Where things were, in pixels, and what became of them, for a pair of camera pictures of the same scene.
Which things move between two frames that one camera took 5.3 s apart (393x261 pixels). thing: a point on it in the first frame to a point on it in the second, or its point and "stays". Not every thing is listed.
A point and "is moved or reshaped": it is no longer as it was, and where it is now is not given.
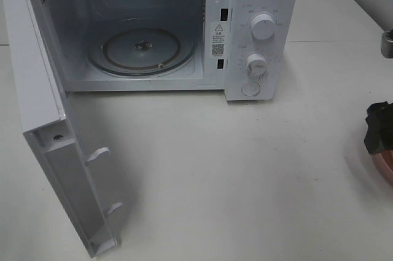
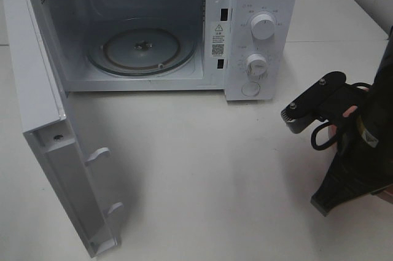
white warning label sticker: (218, 41) stays
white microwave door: (52, 133) stays
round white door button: (250, 88) stays
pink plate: (384, 160) is moved or reshaped
